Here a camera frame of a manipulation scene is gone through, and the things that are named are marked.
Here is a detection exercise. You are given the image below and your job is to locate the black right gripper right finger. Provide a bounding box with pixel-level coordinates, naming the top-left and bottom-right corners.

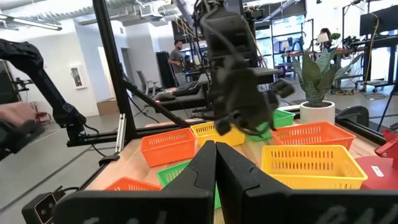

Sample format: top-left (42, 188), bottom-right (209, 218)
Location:
top-left (216, 142), bottom-right (398, 224)

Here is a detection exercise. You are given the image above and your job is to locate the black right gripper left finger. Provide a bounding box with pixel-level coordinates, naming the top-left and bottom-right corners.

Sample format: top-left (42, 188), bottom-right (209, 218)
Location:
top-left (52, 140), bottom-right (218, 224)

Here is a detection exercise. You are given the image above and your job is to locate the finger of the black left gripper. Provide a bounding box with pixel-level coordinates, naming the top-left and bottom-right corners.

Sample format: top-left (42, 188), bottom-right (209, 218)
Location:
top-left (214, 118), bottom-right (233, 137)
top-left (267, 79), bottom-right (296, 103)

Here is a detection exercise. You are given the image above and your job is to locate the yellow plastic basket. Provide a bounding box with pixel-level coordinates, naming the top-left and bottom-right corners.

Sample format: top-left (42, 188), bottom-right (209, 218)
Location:
top-left (260, 144), bottom-right (369, 190)
top-left (190, 121), bottom-right (246, 147)

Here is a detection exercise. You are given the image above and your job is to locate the green plastic basket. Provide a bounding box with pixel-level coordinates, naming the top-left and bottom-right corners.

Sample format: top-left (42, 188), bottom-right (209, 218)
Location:
top-left (156, 160), bottom-right (222, 210)
top-left (272, 109), bottom-right (296, 129)
top-left (248, 122), bottom-right (274, 142)

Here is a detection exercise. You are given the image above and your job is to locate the orange plastic basket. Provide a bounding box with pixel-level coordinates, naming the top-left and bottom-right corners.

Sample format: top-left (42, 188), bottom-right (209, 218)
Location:
top-left (271, 121), bottom-right (357, 151)
top-left (104, 176), bottom-right (163, 192)
top-left (139, 127), bottom-right (197, 168)

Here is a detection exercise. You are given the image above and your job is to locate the green snake plant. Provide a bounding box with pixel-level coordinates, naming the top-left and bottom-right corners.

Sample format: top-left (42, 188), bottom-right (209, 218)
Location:
top-left (292, 46), bottom-right (364, 108)

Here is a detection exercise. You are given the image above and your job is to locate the white plant pot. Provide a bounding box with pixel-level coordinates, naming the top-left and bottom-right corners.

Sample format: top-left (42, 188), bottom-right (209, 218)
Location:
top-left (299, 100), bottom-right (336, 125)

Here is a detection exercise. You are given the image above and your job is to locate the black desk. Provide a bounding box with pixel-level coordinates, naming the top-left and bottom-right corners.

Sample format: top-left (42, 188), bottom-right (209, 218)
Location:
top-left (154, 72), bottom-right (215, 113)

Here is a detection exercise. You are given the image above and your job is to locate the person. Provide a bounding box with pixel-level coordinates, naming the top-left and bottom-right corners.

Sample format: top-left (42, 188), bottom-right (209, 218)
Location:
top-left (317, 27), bottom-right (334, 52)
top-left (167, 39), bottom-right (188, 88)

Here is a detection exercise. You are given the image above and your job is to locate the black rounded device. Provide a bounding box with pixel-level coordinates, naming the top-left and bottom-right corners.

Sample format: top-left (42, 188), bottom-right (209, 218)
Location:
top-left (336, 105), bottom-right (370, 128)

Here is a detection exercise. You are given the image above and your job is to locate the dark ribbed panel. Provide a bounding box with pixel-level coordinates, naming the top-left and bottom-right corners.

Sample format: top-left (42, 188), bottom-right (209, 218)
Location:
top-left (155, 50), bottom-right (177, 90)

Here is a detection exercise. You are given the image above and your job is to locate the grey office chair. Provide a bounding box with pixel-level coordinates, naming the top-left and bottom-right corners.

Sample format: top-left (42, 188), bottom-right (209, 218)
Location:
top-left (136, 70), bottom-right (160, 96)

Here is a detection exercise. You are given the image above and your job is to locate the red desk lamp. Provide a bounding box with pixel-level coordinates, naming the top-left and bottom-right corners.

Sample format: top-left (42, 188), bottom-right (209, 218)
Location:
top-left (354, 128), bottom-right (398, 190)

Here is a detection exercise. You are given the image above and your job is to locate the cardboard box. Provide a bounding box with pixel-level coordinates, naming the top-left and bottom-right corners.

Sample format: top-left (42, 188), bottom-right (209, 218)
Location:
top-left (96, 97), bottom-right (119, 116)

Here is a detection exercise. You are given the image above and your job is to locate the black computer monitor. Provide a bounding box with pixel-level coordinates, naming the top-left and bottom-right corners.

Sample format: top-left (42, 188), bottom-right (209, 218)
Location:
top-left (359, 5), bottom-right (398, 37)

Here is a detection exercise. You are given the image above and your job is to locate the red cart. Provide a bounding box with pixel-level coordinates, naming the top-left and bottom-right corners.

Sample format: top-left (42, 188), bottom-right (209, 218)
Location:
top-left (30, 101), bottom-right (52, 125)

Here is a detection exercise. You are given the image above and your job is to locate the person's hand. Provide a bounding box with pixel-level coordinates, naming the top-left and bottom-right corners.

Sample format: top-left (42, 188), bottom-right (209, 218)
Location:
top-left (0, 101), bottom-right (37, 127)

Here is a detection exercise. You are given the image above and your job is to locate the ceiling light strip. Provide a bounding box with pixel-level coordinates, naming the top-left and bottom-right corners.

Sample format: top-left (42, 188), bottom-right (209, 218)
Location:
top-left (0, 13), bottom-right (63, 32)

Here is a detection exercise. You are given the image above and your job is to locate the silver metal bracket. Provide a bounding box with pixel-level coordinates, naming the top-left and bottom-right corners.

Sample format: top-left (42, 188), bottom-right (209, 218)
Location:
top-left (114, 113), bottom-right (127, 154)

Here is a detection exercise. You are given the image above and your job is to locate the black aluminium frame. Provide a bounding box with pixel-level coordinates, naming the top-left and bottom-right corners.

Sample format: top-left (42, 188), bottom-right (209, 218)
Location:
top-left (67, 0), bottom-right (388, 156)

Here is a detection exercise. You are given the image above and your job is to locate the black camera module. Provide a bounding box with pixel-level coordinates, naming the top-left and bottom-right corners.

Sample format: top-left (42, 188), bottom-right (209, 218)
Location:
top-left (21, 185), bottom-right (67, 224)

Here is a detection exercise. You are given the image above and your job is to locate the white wall cabinet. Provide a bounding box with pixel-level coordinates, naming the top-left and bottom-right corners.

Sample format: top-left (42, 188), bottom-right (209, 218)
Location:
top-left (70, 64), bottom-right (88, 91)

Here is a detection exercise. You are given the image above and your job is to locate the black teleoperation handle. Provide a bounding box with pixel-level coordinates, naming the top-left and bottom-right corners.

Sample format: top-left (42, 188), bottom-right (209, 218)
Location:
top-left (0, 120), bottom-right (45, 161)

